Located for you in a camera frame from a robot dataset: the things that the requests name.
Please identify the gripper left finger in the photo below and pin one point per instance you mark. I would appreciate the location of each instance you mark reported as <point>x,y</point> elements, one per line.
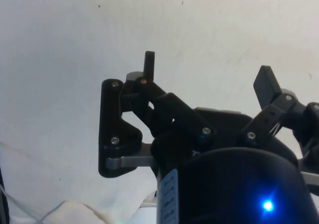
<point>114,124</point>

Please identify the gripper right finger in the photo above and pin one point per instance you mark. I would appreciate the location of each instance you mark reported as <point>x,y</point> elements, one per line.
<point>266,84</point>

